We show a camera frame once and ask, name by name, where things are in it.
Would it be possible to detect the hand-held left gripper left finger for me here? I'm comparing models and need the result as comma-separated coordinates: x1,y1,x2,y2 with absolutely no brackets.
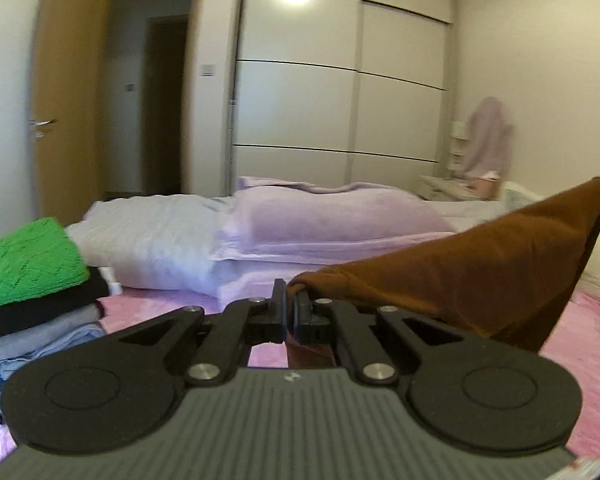
117,279,288,387

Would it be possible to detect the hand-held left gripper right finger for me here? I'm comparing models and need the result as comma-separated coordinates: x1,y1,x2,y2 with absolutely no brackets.
293,290,464,387

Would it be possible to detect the brown garment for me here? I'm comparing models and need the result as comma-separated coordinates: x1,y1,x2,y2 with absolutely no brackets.
286,176,600,368

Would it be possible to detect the lilac folded blanket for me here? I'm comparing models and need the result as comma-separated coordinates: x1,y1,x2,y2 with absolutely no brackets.
209,176,458,306

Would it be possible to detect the white quilt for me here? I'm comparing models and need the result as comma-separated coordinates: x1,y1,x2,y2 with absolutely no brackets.
65,194,241,293

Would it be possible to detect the white nightstand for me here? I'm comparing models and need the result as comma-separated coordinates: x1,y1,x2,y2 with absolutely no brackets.
419,174,506,204

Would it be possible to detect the white sliding wardrobe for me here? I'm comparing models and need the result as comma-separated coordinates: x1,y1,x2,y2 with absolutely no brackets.
227,0,456,196

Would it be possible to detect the white shelf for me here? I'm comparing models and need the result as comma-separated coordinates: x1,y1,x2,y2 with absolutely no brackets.
446,120,470,177

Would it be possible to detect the grey folded garment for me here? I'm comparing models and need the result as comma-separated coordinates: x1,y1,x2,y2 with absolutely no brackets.
0,304,107,362

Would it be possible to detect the black folded garment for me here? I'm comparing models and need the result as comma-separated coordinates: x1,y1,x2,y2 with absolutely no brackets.
0,266,112,346

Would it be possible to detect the pale pink hanging cloth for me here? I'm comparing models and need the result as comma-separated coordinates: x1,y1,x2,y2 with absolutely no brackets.
461,96,514,182

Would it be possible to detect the green knitted sweater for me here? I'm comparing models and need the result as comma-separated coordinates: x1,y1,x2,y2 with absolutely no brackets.
0,217,91,313

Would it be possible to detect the bed with pink sheet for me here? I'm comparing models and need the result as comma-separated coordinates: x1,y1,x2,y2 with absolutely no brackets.
0,195,600,480

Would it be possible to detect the wooden door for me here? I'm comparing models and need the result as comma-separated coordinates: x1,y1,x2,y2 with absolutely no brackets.
29,0,114,227

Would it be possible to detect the metal door handle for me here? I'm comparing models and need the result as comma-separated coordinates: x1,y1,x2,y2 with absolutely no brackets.
29,117,57,139

